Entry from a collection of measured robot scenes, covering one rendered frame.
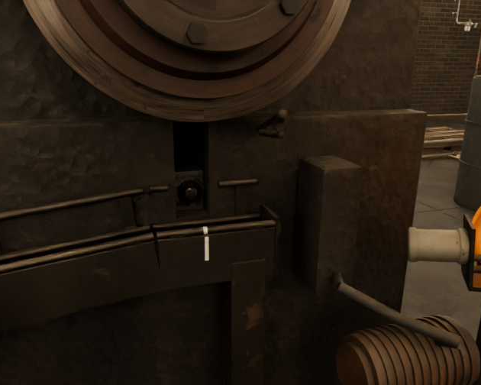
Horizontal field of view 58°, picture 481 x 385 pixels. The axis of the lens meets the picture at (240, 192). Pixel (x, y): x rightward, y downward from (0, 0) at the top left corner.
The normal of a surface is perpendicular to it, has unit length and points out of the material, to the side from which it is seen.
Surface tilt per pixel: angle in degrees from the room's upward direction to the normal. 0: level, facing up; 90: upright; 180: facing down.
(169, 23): 90
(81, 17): 90
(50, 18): 90
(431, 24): 90
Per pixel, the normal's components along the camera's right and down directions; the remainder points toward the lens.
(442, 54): 0.30, 0.28
